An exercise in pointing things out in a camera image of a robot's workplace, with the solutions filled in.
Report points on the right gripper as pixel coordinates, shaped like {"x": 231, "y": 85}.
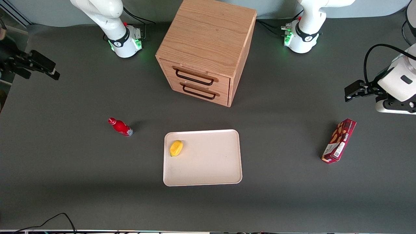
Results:
{"x": 9, "y": 56}

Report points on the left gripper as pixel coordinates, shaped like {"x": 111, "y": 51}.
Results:
{"x": 371, "y": 87}

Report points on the red coke bottle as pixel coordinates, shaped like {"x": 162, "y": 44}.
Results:
{"x": 121, "y": 127}

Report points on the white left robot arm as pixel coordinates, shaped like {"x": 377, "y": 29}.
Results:
{"x": 305, "y": 29}

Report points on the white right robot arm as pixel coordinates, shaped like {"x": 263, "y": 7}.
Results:
{"x": 110, "y": 13}

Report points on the cream plastic tray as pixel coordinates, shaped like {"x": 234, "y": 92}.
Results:
{"x": 208, "y": 162}

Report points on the red cookie box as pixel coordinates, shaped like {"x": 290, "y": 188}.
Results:
{"x": 339, "y": 140}

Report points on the yellow lemon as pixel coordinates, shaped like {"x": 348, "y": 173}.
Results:
{"x": 176, "y": 148}

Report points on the wooden drawer cabinet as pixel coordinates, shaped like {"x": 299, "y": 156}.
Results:
{"x": 208, "y": 35}

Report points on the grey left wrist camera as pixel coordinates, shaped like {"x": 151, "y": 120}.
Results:
{"x": 395, "y": 108}

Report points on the grey aluminium rail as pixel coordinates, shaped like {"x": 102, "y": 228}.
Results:
{"x": 16, "y": 16}

